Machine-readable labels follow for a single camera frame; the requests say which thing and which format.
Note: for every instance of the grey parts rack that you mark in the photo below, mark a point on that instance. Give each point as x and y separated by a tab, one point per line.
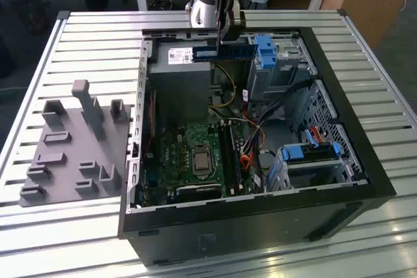
75	147

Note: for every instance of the black open PC case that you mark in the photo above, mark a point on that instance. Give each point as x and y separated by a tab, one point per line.
247	226

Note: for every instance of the grey power supply unit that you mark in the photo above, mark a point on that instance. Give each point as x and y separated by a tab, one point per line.
179	89

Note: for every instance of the silver CPU in socket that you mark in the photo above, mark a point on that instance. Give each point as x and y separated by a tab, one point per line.
202	162

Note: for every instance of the dark installed RAM stick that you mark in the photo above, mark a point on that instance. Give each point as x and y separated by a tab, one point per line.
236	161

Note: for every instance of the black graphics card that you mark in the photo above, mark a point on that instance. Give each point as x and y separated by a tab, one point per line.
198	190

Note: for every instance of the silver drive cage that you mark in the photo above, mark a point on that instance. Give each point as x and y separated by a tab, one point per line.
277	79

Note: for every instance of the perforated metal case panel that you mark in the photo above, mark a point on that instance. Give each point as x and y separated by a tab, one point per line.
335	118

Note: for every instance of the black empty RAM slot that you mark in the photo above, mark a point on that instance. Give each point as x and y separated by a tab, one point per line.
224	161

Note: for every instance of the blue disk carrier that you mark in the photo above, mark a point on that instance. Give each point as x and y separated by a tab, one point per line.
294	153
265	51

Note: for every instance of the blue RAM stick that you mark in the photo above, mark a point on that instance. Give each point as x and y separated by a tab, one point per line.
234	52

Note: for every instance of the green motherboard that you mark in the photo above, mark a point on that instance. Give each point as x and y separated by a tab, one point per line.
176	147

